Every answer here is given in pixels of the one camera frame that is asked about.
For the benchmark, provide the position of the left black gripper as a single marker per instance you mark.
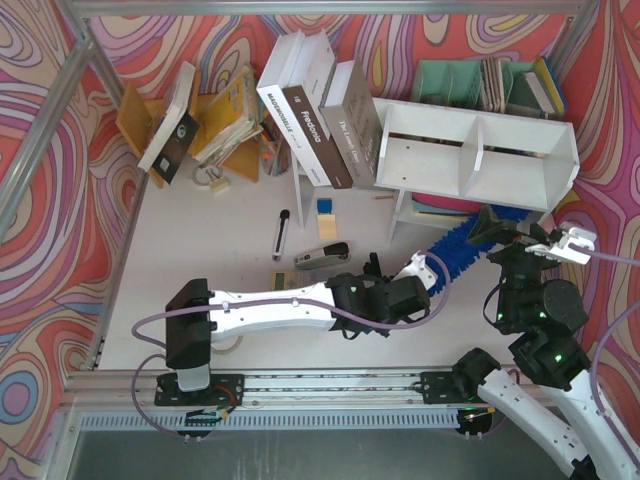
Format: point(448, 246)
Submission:
point(375, 270)

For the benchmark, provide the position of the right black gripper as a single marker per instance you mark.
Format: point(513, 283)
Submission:
point(507, 239)

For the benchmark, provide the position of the black clip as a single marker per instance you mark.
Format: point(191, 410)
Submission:
point(372, 267)

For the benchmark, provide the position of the blue microfiber duster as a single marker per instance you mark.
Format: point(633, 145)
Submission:
point(457, 254)

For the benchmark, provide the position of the yellow grey calculator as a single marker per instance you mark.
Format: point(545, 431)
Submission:
point(290, 279)

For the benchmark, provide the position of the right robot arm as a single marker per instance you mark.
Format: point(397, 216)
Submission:
point(586, 440)

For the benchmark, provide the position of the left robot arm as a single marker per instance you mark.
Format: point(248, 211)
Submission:
point(197, 317)

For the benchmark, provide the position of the white bookshelf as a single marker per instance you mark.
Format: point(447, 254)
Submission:
point(521, 162)

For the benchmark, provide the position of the stack of coloured folders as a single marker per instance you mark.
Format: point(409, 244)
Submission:
point(426, 204)

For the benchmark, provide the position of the grey black stapler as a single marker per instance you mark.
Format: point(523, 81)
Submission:
point(329, 255)

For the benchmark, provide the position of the yellow sticky note pad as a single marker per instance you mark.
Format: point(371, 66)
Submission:
point(327, 226)

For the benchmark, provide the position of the blue eraser block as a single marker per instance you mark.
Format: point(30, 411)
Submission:
point(324, 206)

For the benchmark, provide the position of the black white utility knife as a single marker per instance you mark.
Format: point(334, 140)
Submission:
point(281, 231)

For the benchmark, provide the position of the green file organizer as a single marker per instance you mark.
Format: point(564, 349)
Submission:
point(467, 84)

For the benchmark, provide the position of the blue yellow book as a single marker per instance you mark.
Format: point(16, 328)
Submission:
point(543, 69)

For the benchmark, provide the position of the brown Fredonia book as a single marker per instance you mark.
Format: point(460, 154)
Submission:
point(305, 104)

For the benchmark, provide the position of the small white shelf stand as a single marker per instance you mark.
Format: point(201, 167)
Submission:
point(304, 191)

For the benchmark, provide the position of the masking tape roll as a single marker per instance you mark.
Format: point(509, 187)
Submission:
point(227, 346)

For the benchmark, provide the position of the grey Lonely City book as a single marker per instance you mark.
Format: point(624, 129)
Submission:
point(351, 116)

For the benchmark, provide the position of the pencil cup with pencils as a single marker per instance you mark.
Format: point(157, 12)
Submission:
point(275, 156)

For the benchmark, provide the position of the white Mademoiselle book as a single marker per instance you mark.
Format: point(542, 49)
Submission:
point(270, 88)

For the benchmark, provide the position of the yellow worn books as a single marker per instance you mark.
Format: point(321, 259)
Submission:
point(227, 120)

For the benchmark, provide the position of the black white paperback book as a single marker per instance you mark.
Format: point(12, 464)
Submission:
point(173, 128)

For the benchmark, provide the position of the yellow wooden book rack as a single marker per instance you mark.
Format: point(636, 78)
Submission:
point(135, 115)

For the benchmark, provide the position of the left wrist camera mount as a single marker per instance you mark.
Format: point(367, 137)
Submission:
point(417, 267)

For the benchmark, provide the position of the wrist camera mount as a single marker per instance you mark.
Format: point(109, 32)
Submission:
point(573, 246)
point(417, 267)

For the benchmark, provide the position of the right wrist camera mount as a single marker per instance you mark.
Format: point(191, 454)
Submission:
point(573, 246)

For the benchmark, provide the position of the brass padlock with ring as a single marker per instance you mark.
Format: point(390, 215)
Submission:
point(210, 178)

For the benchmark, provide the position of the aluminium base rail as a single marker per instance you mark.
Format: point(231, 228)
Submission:
point(341, 389)

